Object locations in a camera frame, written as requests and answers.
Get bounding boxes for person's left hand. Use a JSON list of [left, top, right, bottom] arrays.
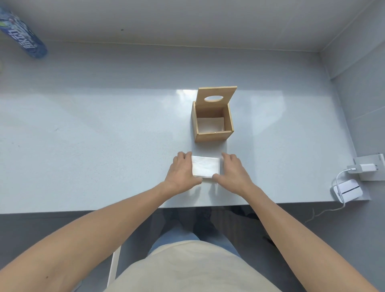
[[164, 151, 204, 196]]

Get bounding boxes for person's right hand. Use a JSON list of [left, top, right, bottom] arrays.
[[212, 152, 256, 198]]

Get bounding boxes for stack of white tissues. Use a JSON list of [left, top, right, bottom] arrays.
[[191, 155, 221, 178]]

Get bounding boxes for wooden tissue box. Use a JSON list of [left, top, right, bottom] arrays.
[[191, 86, 238, 143]]

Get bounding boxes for person's right forearm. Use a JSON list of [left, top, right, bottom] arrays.
[[239, 184, 379, 292]]

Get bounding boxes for person's left forearm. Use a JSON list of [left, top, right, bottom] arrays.
[[0, 180, 176, 292]]

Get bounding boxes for black trash bin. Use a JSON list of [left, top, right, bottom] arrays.
[[234, 207, 277, 248]]

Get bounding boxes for black right shoe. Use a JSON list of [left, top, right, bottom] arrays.
[[192, 210, 218, 235]]

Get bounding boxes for beige shirt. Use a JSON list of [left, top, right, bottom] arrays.
[[103, 240, 283, 292]]

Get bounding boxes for white cabinet door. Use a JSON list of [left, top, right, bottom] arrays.
[[107, 245, 122, 288]]

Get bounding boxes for white square device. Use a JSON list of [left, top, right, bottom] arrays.
[[330, 179, 363, 203]]

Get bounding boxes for white charger plug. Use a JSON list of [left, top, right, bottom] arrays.
[[346, 163, 377, 174]]

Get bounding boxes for blue water bottle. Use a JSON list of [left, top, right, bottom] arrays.
[[0, 7, 48, 59]]

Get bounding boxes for grey wall socket plate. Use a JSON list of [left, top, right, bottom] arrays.
[[353, 153, 385, 182]]

